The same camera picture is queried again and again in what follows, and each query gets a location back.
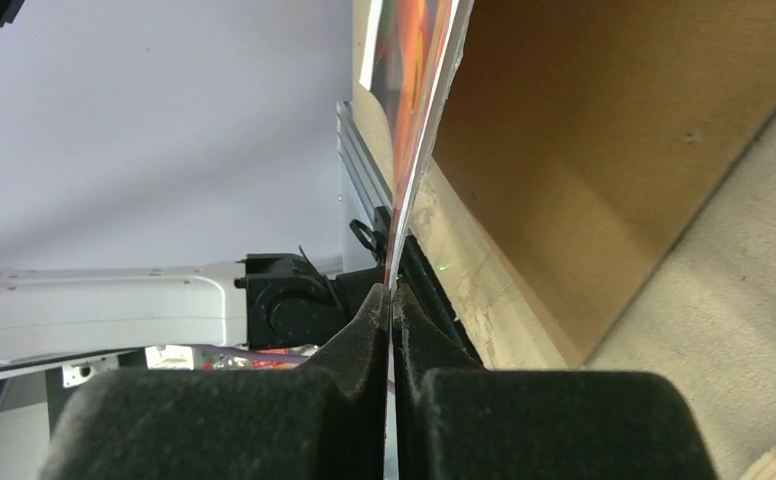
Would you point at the aluminium front rail frame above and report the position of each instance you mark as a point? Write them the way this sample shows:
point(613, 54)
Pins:
point(365, 198)

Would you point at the hot air balloon photo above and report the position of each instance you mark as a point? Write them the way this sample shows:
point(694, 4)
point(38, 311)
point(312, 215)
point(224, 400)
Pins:
point(412, 50)

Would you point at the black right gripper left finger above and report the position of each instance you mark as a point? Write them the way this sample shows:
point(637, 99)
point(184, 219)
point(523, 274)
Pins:
point(324, 419)

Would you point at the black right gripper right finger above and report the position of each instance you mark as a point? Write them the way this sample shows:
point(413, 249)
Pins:
point(459, 420)

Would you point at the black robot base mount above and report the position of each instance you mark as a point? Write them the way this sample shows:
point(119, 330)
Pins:
point(417, 272)

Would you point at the brown cardboard backing board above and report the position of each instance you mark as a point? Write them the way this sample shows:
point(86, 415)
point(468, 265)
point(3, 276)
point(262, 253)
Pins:
point(584, 135)

